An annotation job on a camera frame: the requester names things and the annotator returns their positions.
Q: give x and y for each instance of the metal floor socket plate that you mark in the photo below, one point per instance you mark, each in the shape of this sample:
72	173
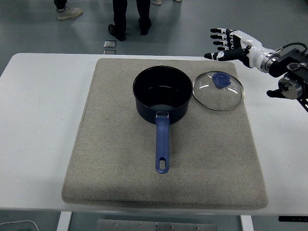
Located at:
109	52
110	44

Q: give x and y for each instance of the grey metal plate with screws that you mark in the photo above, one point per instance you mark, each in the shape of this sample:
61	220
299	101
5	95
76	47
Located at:
125	226

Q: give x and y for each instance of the glass pot lid blue knob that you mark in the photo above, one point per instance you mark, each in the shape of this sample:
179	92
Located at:
221	80

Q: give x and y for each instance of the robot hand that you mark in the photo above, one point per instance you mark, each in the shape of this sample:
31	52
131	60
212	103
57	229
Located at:
252	50

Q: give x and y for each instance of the person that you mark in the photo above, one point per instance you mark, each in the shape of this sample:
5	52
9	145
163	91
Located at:
68	12
119	14
156	2

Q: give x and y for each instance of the grey-beige table mat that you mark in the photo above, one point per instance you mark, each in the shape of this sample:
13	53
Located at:
108	144

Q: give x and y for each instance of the black table control panel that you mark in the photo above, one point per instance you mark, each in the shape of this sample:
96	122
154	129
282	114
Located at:
293	218

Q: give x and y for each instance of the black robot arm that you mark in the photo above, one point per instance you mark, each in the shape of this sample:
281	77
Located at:
284	63

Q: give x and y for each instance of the white table leg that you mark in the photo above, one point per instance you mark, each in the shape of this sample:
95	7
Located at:
63	222
246	223

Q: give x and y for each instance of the dark blue saucepan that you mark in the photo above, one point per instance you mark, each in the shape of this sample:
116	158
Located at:
162	144

